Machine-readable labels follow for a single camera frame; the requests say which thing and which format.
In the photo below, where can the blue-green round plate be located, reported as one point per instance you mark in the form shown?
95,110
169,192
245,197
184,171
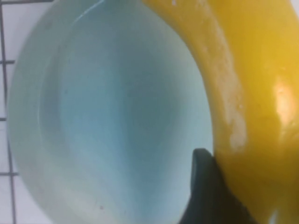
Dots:
105,116

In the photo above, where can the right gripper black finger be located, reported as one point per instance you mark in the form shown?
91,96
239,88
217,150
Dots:
205,200

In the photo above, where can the yellow banana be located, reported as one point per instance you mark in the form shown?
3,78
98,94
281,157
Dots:
257,70

